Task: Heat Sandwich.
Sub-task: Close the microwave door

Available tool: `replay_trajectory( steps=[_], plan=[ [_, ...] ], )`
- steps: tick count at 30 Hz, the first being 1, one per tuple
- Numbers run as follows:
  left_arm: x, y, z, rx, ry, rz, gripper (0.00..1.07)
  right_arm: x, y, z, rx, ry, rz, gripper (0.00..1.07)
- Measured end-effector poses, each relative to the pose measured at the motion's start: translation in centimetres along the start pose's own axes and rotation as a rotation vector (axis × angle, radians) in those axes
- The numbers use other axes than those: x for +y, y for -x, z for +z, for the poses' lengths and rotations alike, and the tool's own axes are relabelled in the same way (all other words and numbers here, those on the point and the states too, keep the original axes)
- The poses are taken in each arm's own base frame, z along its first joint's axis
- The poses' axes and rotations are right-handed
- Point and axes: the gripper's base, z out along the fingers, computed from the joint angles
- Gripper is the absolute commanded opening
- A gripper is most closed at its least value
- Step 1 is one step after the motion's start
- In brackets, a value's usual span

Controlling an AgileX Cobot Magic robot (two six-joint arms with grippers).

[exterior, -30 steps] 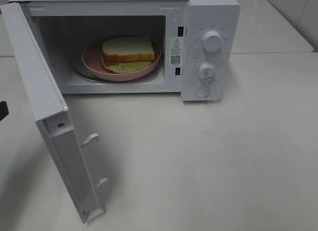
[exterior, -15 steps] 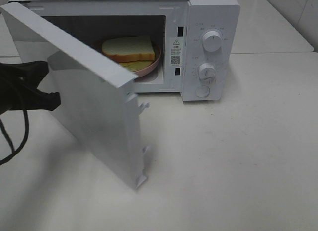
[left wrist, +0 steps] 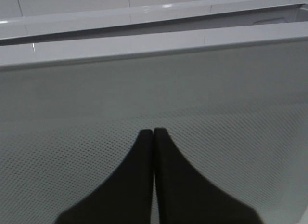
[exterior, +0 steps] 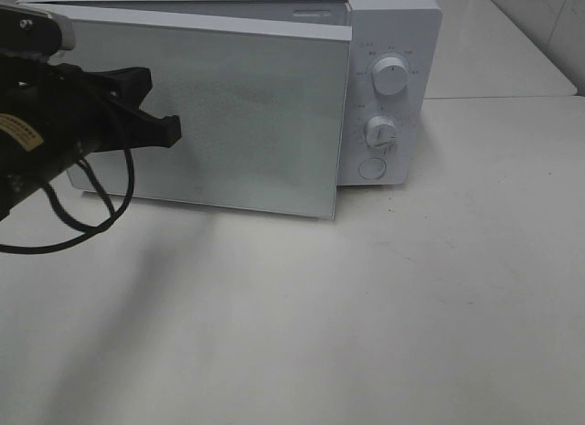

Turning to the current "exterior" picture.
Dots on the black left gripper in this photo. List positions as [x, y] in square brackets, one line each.
[53, 116]

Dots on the white glass microwave door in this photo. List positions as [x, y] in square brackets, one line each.
[261, 104]

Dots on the round white door release button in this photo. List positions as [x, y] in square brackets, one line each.
[372, 168]

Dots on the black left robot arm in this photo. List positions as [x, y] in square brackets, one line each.
[19, 184]

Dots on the white lower microwave knob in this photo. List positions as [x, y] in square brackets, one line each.
[380, 131]

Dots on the white microwave knob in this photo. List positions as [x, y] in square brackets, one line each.
[390, 74]
[380, 131]

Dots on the white microwave oven body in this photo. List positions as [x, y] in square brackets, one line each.
[408, 28]

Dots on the white upper microwave knob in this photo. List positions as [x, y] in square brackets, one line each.
[390, 74]

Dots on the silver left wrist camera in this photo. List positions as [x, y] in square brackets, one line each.
[32, 33]

